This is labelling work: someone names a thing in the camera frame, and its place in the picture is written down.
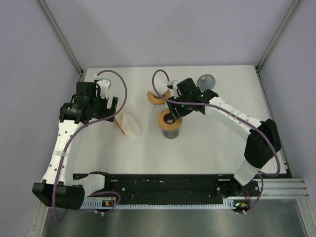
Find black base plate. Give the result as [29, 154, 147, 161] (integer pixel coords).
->
[74, 173, 262, 205]

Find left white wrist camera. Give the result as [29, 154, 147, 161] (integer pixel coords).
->
[94, 74, 111, 99]

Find grey glass carafe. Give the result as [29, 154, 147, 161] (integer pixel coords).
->
[162, 129, 180, 139]

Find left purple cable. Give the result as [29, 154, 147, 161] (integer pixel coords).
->
[51, 70, 128, 223]

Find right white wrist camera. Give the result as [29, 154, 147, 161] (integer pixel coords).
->
[167, 80, 181, 99]

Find wooden dripper holder ring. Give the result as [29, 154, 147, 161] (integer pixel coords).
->
[147, 89, 171, 105]

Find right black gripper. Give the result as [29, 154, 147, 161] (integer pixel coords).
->
[166, 94, 193, 120]

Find left corner aluminium post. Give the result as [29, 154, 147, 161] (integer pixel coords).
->
[36, 0, 84, 76]

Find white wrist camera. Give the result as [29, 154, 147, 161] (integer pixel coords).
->
[94, 74, 111, 99]
[167, 80, 181, 99]

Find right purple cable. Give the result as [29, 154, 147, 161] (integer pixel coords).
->
[151, 70, 282, 213]

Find grey slotted cable duct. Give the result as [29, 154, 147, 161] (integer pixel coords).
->
[80, 197, 250, 211]

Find aluminium frame rail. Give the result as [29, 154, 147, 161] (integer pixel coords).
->
[261, 179, 309, 199]

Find corner aluminium post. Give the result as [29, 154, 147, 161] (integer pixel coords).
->
[36, 0, 84, 76]
[256, 0, 303, 73]

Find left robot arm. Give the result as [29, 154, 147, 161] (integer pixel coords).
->
[32, 79, 119, 210]

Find grey ribbed glass dripper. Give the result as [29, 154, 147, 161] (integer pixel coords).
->
[197, 74, 216, 91]

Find cream filter holder box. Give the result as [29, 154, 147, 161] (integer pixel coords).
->
[114, 110, 131, 136]

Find clear glass cup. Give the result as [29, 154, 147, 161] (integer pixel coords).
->
[152, 104, 165, 115]

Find right corner aluminium post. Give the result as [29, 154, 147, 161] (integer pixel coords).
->
[256, 0, 303, 73]

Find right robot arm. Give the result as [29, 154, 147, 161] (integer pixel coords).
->
[167, 78, 281, 196]

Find purple cable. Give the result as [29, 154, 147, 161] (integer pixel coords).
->
[51, 70, 128, 223]
[151, 70, 282, 213]

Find white filters in box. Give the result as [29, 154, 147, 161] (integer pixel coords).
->
[121, 114, 141, 137]

